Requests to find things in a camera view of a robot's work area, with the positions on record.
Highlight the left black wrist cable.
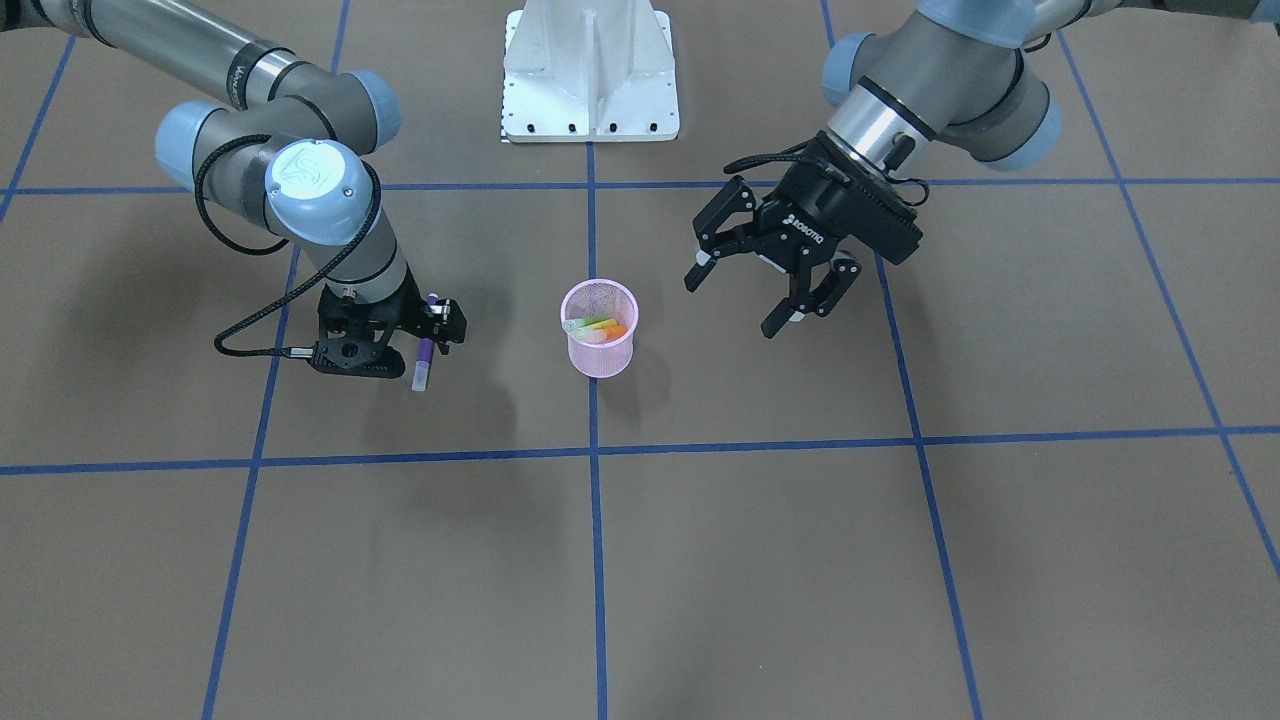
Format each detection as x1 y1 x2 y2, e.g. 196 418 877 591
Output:
722 140 933 206

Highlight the green highlighter pen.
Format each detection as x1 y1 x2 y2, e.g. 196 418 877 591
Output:
562 316 618 333

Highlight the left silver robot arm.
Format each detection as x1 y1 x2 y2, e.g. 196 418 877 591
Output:
684 1 1120 338

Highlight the orange highlighter pen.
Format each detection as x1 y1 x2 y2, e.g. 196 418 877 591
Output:
575 325 628 345

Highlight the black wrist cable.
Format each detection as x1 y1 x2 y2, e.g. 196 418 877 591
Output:
195 132 383 359
722 140 933 206

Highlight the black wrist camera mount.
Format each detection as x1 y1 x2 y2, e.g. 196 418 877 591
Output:
815 150 923 265
306 300 404 379

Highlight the pink mesh pen holder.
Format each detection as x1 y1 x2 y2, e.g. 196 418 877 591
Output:
559 279 639 379

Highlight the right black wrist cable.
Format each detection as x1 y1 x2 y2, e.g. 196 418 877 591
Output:
195 132 383 359

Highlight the purple highlighter pen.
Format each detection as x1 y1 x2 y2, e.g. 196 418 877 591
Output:
410 338 435 393

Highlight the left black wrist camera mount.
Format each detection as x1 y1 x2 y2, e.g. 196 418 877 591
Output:
815 150 923 265

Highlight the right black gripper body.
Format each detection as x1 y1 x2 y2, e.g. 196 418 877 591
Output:
320 272 433 345

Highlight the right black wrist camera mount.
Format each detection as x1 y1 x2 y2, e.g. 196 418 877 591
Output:
306 300 404 379

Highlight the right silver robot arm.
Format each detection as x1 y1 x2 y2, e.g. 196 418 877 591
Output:
3 1 467 375

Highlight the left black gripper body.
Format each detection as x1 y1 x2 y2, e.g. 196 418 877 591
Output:
755 135 886 273

